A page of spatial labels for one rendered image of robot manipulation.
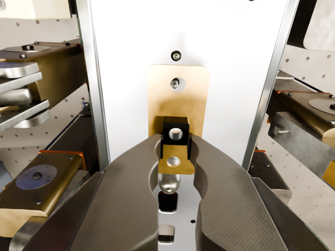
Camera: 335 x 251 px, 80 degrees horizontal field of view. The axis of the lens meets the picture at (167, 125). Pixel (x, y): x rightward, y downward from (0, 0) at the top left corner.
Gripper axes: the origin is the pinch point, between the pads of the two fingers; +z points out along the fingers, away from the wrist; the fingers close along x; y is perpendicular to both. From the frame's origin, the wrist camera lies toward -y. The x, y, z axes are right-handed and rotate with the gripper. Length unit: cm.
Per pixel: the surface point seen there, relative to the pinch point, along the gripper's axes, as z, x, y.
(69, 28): 42.5, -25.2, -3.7
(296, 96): 17.2, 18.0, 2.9
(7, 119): 3.4, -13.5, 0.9
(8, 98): 5.2, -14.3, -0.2
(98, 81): 12.2, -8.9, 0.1
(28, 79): 6.3, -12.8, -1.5
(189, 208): 12.5, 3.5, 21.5
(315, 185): 42, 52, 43
